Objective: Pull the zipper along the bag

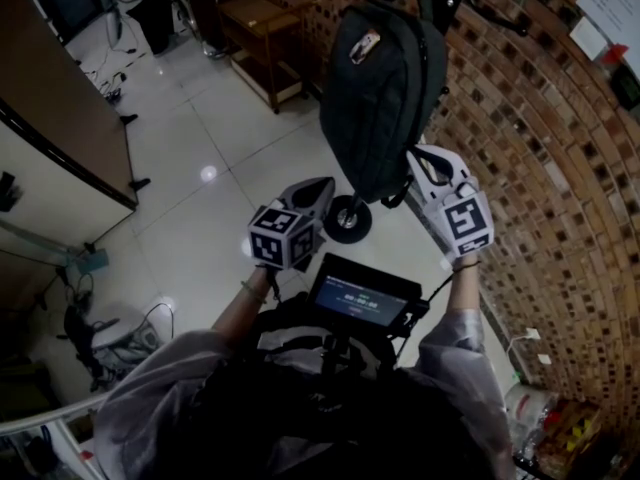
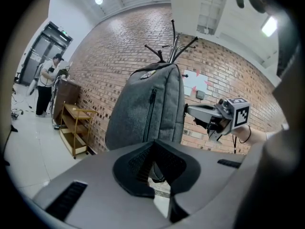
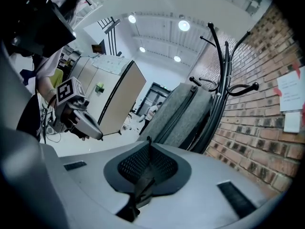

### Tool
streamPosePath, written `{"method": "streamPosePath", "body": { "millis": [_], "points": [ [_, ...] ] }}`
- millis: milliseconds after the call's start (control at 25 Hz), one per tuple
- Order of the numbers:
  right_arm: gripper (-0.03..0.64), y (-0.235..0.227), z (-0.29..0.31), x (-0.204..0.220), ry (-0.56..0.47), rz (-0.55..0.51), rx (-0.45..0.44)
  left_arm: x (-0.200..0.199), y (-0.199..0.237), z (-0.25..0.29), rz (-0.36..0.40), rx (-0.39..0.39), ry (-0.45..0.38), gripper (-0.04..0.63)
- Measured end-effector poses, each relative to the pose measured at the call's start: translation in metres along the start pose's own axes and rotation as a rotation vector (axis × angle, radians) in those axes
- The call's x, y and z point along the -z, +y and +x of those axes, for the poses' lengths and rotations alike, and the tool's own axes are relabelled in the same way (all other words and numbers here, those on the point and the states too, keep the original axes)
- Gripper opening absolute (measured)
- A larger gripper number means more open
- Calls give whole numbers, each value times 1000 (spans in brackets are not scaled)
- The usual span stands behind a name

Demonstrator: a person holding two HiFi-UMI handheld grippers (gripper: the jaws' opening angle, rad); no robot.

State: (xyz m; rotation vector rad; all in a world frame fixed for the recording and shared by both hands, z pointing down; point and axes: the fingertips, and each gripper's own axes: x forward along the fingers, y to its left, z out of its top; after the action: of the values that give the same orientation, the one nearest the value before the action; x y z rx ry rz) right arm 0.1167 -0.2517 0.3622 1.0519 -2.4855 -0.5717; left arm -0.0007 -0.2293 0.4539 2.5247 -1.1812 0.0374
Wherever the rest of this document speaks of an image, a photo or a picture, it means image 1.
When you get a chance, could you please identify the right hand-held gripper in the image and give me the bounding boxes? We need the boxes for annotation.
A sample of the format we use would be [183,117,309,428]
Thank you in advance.
[406,144,497,265]

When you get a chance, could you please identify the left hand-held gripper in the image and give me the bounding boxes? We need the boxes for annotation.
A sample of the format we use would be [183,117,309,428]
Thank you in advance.
[247,176,337,272]

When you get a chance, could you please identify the dark grey backpack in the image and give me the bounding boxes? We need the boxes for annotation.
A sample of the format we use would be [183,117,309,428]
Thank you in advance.
[318,0,449,210]

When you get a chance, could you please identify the person's right forearm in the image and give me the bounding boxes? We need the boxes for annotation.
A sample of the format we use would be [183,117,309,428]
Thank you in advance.
[443,260,482,320]

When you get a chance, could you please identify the person's left forearm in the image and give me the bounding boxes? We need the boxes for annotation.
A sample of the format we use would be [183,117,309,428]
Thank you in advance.
[211,264,272,340]

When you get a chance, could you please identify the black coat stand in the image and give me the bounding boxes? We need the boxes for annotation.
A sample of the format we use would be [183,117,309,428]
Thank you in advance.
[323,0,532,245]

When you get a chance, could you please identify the black chest-mounted monitor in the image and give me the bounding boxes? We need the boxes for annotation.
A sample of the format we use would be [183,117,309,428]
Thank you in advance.
[306,252,430,333]

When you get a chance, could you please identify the thin left wrist band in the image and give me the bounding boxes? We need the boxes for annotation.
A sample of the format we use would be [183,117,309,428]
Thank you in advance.
[240,280,267,305]

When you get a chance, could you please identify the small picture badge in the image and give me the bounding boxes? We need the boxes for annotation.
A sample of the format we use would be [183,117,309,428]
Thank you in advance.
[349,28,382,65]

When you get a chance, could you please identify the black chest harness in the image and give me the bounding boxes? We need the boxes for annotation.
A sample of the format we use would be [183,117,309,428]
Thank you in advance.
[254,291,402,385]

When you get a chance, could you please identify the wooden shelf trolley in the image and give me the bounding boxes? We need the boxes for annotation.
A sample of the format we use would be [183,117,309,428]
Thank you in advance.
[216,0,312,115]

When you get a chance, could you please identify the person's grey shirt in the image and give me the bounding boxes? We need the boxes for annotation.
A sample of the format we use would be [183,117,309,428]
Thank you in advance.
[92,307,517,480]

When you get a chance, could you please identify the teal floor box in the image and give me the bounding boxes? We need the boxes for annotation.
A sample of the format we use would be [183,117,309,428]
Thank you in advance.
[74,247,110,275]

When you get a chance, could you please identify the white round stool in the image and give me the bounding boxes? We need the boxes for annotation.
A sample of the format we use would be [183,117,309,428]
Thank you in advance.
[91,312,162,365]

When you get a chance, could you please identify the wrapped pack of plastic bottles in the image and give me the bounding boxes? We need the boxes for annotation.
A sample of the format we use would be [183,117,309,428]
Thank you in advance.
[503,381,562,465]

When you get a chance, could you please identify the brown and white partition counter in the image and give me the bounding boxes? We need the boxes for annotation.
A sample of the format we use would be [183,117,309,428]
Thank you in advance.
[0,0,139,250]

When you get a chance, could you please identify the cardboard box with yellow items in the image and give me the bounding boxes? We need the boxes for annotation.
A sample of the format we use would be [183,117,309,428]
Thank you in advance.
[543,401,602,470]

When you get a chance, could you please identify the black desktop holder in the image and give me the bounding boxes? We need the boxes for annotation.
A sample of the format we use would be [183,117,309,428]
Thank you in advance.
[0,169,24,213]

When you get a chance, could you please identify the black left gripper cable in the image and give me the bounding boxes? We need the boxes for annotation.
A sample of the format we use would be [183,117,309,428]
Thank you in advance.
[266,266,284,303]

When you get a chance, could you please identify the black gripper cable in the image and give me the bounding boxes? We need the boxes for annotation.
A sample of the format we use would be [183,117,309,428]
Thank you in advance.
[266,266,284,303]
[423,264,470,310]

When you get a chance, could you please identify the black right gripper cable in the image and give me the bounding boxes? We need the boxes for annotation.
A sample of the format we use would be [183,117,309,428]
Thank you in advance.
[423,264,470,310]

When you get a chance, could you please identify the small white wall paper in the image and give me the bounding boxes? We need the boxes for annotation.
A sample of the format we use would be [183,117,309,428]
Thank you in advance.
[569,17,610,60]

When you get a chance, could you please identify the black wall device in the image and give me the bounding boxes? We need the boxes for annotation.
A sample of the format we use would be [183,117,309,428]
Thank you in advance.
[609,64,640,110]

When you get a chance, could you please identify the metal frame cart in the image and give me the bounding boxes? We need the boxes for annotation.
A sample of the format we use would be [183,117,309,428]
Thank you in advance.
[164,0,232,60]

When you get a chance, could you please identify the black floor cables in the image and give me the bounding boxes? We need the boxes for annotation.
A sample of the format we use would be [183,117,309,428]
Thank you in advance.
[81,41,140,105]

